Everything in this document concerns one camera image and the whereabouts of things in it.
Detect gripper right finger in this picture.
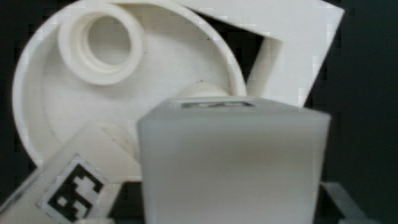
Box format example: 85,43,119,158
313,182,380,224

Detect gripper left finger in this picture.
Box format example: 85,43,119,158
108,182,145,224

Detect white stool leg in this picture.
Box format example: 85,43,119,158
137,79,332,224
0,122,140,224

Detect white U-shaped fence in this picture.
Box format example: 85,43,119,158
112,0,346,109

